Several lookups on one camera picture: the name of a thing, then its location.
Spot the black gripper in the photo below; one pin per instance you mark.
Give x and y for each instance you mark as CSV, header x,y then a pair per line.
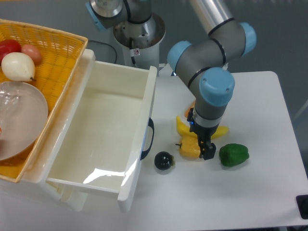
x,y
204,129

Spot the yellow bell pepper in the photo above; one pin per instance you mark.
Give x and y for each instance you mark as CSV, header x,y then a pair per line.
x,y
188,147

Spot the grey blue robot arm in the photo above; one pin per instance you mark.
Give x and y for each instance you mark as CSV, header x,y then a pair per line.
x,y
200,67

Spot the green bell pepper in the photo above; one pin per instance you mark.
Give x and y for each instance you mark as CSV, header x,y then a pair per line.
x,y
233,154

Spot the yellow banana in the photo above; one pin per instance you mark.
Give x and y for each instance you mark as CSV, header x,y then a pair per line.
x,y
183,130

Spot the orange papaya slice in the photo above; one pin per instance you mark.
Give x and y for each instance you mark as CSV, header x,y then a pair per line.
x,y
188,109

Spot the dark purple mangosteen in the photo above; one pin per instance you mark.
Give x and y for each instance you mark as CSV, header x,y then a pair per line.
x,y
164,160

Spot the white open drawer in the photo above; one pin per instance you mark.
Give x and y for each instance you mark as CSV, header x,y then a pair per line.
x,y
101,151

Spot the black object at edge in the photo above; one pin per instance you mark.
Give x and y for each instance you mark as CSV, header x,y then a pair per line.
x,y
302,203

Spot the yellow woven basket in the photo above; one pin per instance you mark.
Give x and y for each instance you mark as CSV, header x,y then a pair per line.
x,y
61,52

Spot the white drawer cabinet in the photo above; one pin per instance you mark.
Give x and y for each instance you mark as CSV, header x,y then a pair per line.
x,y
34,184

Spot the pink peach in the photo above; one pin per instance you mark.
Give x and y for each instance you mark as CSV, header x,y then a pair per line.
x,y
33,52

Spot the clear plastic wrap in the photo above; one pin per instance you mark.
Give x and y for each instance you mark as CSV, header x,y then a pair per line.
x,y
9,96

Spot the white pear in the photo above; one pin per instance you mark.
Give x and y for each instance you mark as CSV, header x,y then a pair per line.
x,y
17,66

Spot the red apple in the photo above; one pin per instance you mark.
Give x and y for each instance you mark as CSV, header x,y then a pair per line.
x,y
8,46

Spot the black drawer handle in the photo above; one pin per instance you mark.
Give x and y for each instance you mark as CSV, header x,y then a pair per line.
x,y
149,138

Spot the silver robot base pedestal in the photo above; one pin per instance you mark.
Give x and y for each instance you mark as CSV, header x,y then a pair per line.
x,y
140,43

